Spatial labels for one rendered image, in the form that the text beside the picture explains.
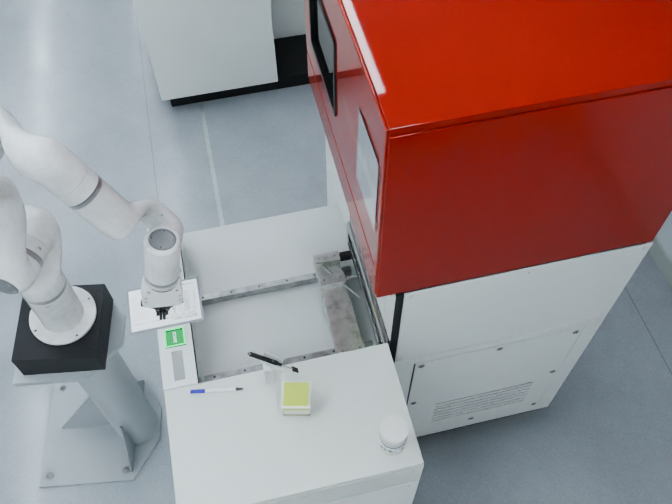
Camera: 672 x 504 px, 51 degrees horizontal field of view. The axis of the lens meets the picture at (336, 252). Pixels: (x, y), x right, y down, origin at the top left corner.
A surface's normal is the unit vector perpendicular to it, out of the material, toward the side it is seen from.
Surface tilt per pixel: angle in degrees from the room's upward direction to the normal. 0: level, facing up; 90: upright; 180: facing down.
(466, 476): 0
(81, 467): 0
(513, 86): 0
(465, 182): 90
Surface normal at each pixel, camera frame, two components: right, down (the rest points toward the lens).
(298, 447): -0.01, -0.56
